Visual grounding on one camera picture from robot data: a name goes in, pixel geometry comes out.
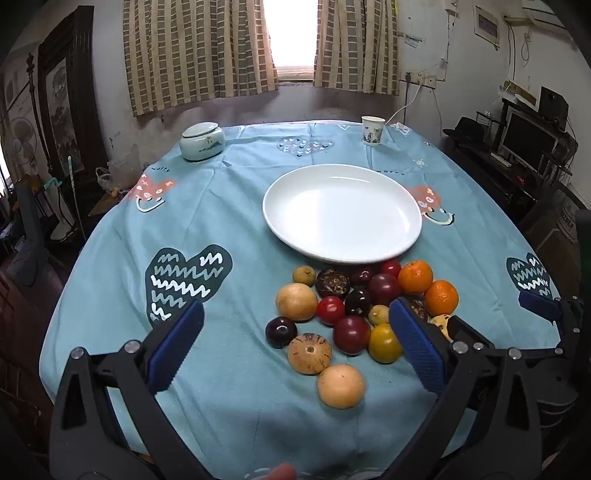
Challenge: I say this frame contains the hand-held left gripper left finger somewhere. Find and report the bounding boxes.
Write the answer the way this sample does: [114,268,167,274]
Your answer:
[48,300,218,480]

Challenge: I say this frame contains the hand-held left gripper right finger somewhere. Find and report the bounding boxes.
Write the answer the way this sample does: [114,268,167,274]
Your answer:
[389,296,543,480]

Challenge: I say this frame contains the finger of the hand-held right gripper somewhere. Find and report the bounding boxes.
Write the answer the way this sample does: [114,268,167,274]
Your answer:
[518,290,583,334]

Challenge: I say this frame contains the small pale yellow spotted fruit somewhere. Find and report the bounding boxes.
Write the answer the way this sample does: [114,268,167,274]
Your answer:
[428,314,452,341]

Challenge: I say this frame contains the orange yellow tomato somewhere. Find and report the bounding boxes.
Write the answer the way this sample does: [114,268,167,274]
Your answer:
[368,323,403,364]

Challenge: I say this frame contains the orange mandarin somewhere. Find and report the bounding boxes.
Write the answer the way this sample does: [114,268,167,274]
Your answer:
[424,280,460,317]
[398,260,434,295]

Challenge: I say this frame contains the dark red plum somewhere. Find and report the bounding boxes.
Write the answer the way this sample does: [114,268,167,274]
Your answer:
[368,273,402,306]
[333,315,372,356]

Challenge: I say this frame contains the smooth tan round fruit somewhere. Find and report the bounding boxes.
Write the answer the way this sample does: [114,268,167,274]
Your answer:
[276,282,319,323]
[317,363,367,410]

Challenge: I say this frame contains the tan spotted passion fruit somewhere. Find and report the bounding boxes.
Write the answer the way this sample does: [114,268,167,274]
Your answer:
[287,333,332,376]

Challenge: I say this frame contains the white oval plate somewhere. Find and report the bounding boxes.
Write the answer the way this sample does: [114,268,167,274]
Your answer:
[262,164,423,265]

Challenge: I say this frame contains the red tomato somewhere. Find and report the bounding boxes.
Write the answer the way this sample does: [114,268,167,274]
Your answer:
[316,296,346,327]

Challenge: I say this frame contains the light blue printed tablecloth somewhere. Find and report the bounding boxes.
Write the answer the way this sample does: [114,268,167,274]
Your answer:
[39,121,561,480]

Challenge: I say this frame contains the dark computer desk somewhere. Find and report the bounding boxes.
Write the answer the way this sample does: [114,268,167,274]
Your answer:
[441,99,578,222]

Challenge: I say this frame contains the computer monitor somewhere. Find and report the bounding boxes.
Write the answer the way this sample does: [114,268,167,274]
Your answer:
[499,107,561,171]

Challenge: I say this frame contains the clear plastic bag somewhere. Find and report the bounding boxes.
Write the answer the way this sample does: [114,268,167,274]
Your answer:
[95,157,139,192]

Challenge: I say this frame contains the black hat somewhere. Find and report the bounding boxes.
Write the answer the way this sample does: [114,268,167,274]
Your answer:
[442,117,485,144]

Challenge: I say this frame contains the black speaker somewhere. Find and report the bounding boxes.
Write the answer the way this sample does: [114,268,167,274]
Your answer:
[539,86,570,125]

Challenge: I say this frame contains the pale green lidded ceramic jar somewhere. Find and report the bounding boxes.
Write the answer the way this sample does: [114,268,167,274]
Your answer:
[180,121,225,162]

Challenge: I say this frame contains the white printed paper cup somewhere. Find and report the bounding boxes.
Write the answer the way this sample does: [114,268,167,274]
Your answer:
[361,115,386,147]

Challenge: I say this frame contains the standing fan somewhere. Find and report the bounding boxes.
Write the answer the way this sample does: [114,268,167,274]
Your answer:
[9,115,40,176]

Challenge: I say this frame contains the dark framed painting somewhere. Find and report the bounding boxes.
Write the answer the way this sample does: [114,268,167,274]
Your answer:
[37,7,95,178]

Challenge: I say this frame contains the white air conditioner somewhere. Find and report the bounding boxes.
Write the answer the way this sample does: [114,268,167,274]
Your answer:
[522,0,571,28]

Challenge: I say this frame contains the wide checked beige curtain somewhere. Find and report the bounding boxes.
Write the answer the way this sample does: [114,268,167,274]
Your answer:
[122,0,279,117]

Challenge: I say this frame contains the narrow checked beige curtain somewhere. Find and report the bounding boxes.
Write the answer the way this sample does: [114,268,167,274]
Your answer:
[314,0,400,96]

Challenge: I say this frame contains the white cable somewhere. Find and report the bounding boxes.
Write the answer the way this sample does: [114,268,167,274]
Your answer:
[385,83,423,126]

